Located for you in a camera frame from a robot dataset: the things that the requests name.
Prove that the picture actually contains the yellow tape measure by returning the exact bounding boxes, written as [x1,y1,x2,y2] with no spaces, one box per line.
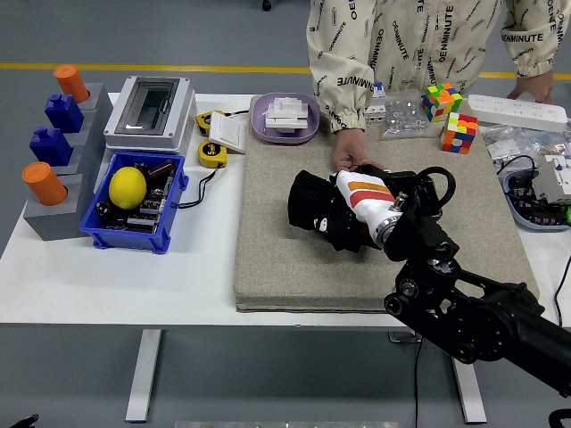
[196,139,228,169]
[194,110,225,137]

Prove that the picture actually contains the black tape measure strap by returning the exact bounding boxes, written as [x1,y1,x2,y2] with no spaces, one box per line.
[177,165,227,210]

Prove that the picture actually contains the orange cylinder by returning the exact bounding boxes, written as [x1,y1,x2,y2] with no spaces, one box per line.
[54,64,91,104]
[21,161,69,208]

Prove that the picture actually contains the person's left hand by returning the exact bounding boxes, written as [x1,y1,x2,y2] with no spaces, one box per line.
[506,69,555,104]

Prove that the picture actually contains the thin black wire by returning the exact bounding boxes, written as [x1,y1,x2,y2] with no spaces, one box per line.
[496,153,541,177]

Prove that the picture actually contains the blue block with knob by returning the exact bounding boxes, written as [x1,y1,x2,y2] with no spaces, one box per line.
[29,127,74,168]
[44,93,86,135]

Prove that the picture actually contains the yellow lemon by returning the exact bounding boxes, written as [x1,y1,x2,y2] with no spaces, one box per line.
[108,166,148,210]

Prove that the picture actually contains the white grey breaker device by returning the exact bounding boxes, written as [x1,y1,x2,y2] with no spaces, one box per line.
[533,153,571,206]

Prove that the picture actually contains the white power strip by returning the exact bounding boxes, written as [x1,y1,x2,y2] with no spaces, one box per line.
[467,93,569,134]

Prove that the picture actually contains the stack of white switch blocks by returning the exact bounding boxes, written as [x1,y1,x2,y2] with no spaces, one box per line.
[263,95,311,135]

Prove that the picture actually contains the colourful puzzle cube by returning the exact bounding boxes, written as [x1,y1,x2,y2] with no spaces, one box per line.
[421,81,463,123]
[440,111,479,155]

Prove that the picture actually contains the circuit board with capacitors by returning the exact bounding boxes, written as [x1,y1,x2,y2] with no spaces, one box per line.
[508,176,571,226]

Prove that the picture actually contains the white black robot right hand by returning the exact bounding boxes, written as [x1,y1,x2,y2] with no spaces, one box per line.
[310,170,394,232]

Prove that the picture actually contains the black cable under table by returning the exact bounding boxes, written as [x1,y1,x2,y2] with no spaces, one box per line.
[413,333,427,428]

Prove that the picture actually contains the white table leg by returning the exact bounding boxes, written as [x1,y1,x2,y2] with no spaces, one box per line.
[125,329,163,424]
[448,351,488,425]

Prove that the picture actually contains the metal bracket under table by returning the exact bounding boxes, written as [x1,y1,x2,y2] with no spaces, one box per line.
[386,329,425,345]

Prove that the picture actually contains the light blue tray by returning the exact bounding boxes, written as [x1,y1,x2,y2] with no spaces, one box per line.
[502,171,571,232]

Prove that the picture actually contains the black rag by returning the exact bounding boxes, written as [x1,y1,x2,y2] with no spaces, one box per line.
[286,169,385,254]

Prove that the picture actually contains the person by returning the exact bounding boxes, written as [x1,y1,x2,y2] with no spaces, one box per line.
[306,0,571,134]

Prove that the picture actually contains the grey-brown mat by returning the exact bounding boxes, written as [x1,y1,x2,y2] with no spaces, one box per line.
[232,93,541,315]

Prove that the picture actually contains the white wall switch plate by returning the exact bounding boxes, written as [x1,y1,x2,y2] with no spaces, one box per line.
[208,111,248,156]

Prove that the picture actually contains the black cable at table side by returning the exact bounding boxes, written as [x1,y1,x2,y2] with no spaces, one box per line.
[552,256,571,316]

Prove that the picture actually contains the clear plastic parts bags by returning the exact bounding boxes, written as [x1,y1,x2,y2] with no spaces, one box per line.
[480,123,571,167]

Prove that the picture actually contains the person's right hand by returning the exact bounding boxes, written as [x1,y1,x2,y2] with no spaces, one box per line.
[330,128,389,174]

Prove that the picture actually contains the grey stepped block holder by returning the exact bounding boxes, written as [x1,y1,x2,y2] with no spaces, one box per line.
[22,82,113,243]

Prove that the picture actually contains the purple bowl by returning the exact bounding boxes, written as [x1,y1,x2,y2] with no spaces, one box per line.
[249,92,321,144]

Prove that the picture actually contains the blue plastic bin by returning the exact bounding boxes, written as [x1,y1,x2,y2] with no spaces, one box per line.
[79,150,190,256]

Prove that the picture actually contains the white blue circuit breaker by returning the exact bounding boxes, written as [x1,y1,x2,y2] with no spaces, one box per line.
[364,81,387,129]

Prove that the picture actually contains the clear bag of metal nuts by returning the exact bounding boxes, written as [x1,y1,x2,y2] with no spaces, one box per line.
[377,88,432,142]

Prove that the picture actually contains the grey distribution box clear lid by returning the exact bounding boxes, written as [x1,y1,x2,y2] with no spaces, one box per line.
[103,75,198,156]

